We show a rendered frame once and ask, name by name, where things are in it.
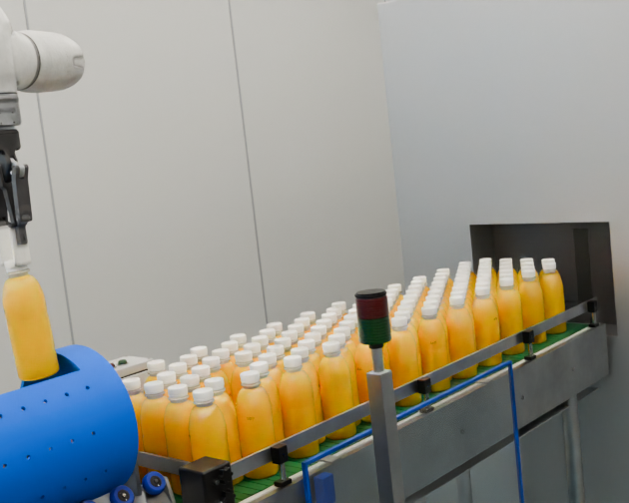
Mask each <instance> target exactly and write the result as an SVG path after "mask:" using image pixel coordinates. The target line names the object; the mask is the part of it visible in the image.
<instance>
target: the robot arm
mask: <svg viewBox="0 0 629 503"><path fill-rule="evenodd" d="M84 67H85V60H84V56H83V52H82V50H81V48H80V47H79V46H78V44H77V43H75V42H74V41H73V40H71V39H70V38H68V37H66V36H64V35H61V34H57V33H52V32H42V31H31V30H24V31H18V32H16V31H13V30H12V27H11V23H10V21H9V19H8V18H7V16H6V14H5V13H4V12H3V10H2V9H1V8H0V265H1V266H5V265H4V261H6V260H9V259H14V265H15V266H20V265H25V264H30V263H31V258H30V251H29V245H28V239H27V232H26V225H27V223H28V222H31V221H32V220H33V218H32V209H31V200H30V192H29V183H28V172H29V167H28V165H27V164H25V165H21V164H19V163H18V159H17V157H16V154H15V151H18V150H20V149H21V143H20V137H19V131H17V129H15V127H14V126H19V125H21V123H22V121H21V114H20V108H19V97H18V94H17V91H20V92H24V93H44V92H57V91H63V90H65V89H68V88H70V87H72V86H74V85H75V84H76V83H77V82H78V81H79V80H80V79H81V78H82V76H83V73H84ZM8 214H9V218H10V222H8Z"/></svg>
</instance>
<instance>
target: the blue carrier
mask: <svg viewBox="0 0 629 503"><path fill-rule="evenodd" d="M56 352H57V357H58V362H59V367H60V369H59V371H58V372H57V373H56V374H54V375H52V376H49V377H46V378H43V379H38V380H32V381H24V380H22V381H21V386H20V389H16V390H13V391H10V392H7V393H3V394H0V503H80V502H81V501H83V500H94V499H96V498H99V497H101V496H103V495H106V494H108V493H110V492H111V491H112V490H113V488H114V487H116V486H118V485H124V484H125V483H126V482H127V481H128V479H129V478H130V476H131V475H132V473H133V471H134V468H135V465H136V461H137V456H138V448H139V434H138V425H137V419H136V414H135V410H134V407H133V404H132V401H131V398H130V395H129V393H128V391H127V388H126V386H125V384H124V383H123V381H122V379H121V377H120V376H119V374H118V373H117V371H116V370H115V369H114V367H113V366H112V365H111V364H110V363H109V361H108V360H107V359H106V358H104V357H103V356H102V355H101V354H100V353H98V352H97V351H95V350H94V349H92V348H90V347H87V346H84V345H78V344H74V345H68V346H64V347H61V348H57V349H56ZM44 402H45V403H44ZM22 409H23V410H22ZM92 432H93V434H92ZM71 440H72V442H71ZM49 448H51V449H50V450H49ZM27 456H28V459H27ZM3 465H5V467H4V468H3Z"/></svg>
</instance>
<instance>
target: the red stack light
mask: <svg viewBox="0 0 629 503"><path fill-rule="evenodd" d="M354 300H355V309H356V317H357V318H358V319H378V318H383V317H386V316H388V315H389V309H388V300H387V295H385V296H383V297H379V298H372V299H358V298H355V299H354Z"/></svg>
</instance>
